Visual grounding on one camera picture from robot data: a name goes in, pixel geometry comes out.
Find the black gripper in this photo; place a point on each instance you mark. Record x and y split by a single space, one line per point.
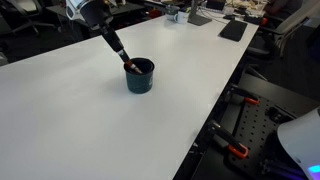
98 15

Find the red marker with white barrel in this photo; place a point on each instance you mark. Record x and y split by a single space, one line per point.
135 68

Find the white robot base with blue light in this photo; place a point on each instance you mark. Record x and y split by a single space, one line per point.
300 143

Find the dark green enamel mug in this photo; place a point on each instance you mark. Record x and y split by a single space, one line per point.
140 83

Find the dark mug with white rim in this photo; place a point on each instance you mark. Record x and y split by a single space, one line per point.
170 11

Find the white ceramic mug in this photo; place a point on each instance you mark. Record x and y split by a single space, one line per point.
181 17

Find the red object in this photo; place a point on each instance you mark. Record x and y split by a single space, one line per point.
154 14

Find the grey monitor stand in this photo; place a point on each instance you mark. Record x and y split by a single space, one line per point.
198 18

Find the black office chair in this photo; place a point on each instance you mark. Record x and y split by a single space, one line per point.
26 13

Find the black rectangular desk pad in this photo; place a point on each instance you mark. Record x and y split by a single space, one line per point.
233 30

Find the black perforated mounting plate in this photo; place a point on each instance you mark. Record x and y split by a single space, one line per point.
253 126

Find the grey office chair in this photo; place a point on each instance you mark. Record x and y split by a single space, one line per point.
296 20

